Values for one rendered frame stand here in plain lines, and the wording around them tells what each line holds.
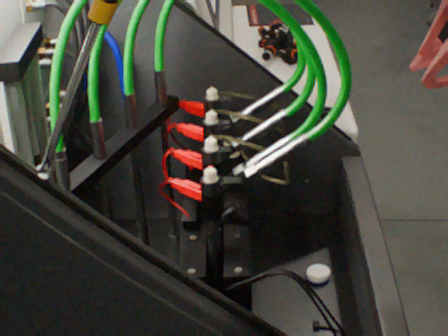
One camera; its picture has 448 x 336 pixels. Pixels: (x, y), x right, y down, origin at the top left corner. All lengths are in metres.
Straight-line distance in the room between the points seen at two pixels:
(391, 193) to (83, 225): 2.44
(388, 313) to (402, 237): 1.76
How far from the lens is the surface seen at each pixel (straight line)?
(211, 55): 1.28
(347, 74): 0.95
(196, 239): 1.13
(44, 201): 0.64
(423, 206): 2.97
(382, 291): 1.08
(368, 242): 1.17
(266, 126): 1.16
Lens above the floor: 1.65
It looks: 31 degrees down
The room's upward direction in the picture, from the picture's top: 2 degrees counter-clockwise
